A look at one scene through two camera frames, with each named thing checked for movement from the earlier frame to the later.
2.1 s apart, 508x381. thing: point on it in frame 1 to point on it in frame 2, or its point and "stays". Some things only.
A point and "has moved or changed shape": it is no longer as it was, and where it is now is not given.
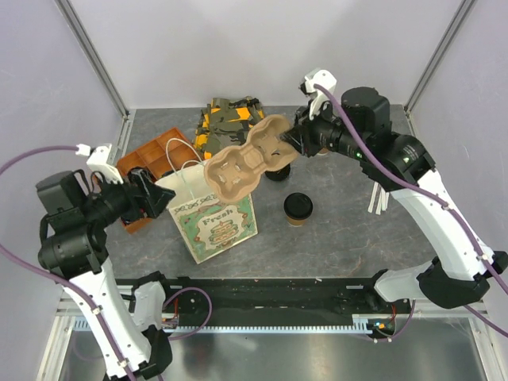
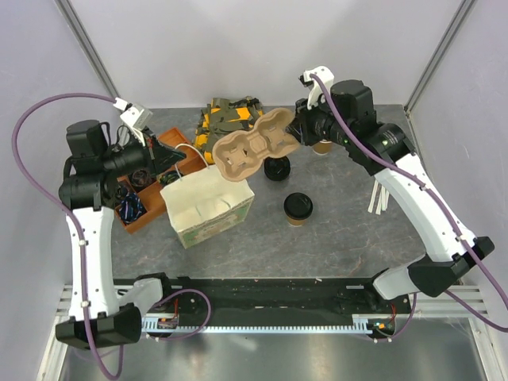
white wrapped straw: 384,200 stays
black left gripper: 147,198 to 158,156
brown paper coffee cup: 295,222 stays
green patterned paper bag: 207,224 has moved or changed shape
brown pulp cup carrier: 233,171 has moved or changed shape
